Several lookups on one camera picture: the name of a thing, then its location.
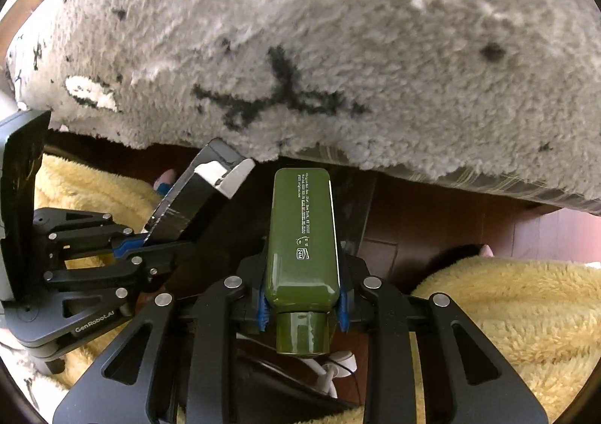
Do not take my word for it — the white charger cable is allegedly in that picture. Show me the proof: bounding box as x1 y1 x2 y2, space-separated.
299 347 361 399

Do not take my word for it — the black cardboard box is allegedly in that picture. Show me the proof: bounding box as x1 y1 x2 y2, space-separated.
143 138 256 245

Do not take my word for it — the brown wooden headboard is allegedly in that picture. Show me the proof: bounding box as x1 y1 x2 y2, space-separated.
0 0 79 64

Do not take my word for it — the green bottle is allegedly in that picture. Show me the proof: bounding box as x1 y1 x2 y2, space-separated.
264 167 340 358

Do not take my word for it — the grey patterned fleece bedspread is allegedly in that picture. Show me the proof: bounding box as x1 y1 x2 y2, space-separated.
1 0 600 214

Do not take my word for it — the yellow fluffy blanket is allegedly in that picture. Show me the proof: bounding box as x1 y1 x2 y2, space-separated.
32 153 601 424

